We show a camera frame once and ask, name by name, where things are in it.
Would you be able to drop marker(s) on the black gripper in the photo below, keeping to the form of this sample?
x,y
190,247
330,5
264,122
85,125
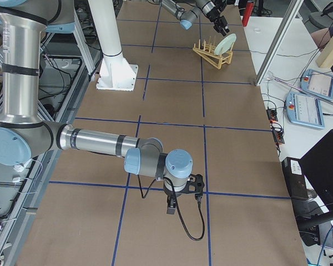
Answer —
x,y
212,15
170,197

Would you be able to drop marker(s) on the light green ceramic plate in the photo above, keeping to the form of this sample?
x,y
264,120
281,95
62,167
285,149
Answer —
x,y
225,45

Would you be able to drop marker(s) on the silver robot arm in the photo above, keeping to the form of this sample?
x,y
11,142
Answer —
x,y
24,135
186,18

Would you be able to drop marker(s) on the wooden dish rack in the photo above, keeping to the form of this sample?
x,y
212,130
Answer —
x,y
205,49

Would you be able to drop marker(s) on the red water bottle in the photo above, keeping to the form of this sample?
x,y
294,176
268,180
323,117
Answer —
x,y
247,13

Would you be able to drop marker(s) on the near blue teach pendant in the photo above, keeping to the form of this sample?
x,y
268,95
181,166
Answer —
x,y
304,110

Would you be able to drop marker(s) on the blue teach pendant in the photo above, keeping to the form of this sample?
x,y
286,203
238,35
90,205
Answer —
x,y
319,83
304,110

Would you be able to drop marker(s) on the far blue teach pendant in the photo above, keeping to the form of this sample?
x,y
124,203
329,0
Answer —
x,y
319,83

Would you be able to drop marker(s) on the black orange power strip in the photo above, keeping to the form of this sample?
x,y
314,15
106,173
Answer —
x,y
277,129

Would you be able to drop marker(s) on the black box with label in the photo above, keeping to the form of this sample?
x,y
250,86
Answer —
x,y
295,179

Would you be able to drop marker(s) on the black laptop computer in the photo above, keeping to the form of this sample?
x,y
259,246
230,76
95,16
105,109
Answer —
x,y
317,166

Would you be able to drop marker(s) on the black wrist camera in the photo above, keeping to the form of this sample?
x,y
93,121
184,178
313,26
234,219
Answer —
x,y
194,185
220,4

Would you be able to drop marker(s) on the aluminium frame post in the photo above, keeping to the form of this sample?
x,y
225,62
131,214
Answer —
x,y
289,16

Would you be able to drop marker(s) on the white pedestal column base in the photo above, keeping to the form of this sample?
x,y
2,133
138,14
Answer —
x,y
115,72

